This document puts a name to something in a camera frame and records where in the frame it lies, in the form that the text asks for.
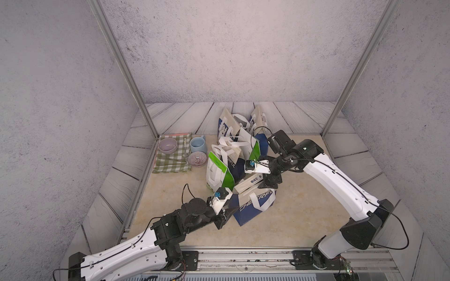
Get blue mug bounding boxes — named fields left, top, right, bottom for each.
left=190, top=135, right=208, bottom=155

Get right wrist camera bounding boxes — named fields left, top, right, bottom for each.
left=244, top=160, right=271, bottom=174

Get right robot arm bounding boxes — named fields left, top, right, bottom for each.
left=261, top=131, right=394, bottom=269

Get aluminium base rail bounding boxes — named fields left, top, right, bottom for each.
left=92, top=247, right=405, bottom=281

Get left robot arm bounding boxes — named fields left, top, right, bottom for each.
left=68, top=197, right=238, bottom=281

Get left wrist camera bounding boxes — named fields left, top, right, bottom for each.
left=209, top=187, right=233, bottom=215

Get green checkered cloth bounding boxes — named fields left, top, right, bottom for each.
left=153, top=133, right=192, bottom=173

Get purple bowl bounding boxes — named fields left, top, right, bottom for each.
left=158, top=138, right=178, bottom=155

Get aluminium frame post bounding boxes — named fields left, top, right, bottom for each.
left=321, top=0, right=401, bottom=138
left=87, top=0, right=159, bottom=138

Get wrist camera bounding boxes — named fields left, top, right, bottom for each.
left=244, top=160, right=271, bottom=174
left=209, top=187, right=233, bottom=215

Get back right blue bag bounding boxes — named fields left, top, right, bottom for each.
left=248, top=105, right=270, bottom=156

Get left aluminium frame post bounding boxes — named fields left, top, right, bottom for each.
left=87, top=0, right=159, bottom=138

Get navy beige bag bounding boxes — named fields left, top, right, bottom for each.
left=226, top=148, right=247, bottom=183

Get pink patterned bowl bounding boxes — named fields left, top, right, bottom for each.
left=187, top=151, right=208, bottom=167

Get back left blue bag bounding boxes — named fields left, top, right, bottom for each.
left=217, top=108, right=250, bottom=139

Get blue beige takeout bag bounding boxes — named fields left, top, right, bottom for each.
left=229, top=173, right=276, bottom=227

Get green white bag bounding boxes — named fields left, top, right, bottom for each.
left=206, top=145, right=235, bottom=192
left=218, top=128, right=261, bottom=163

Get right aluminium frame post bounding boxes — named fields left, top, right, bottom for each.
left=321, top=0, right=401, bottom=138

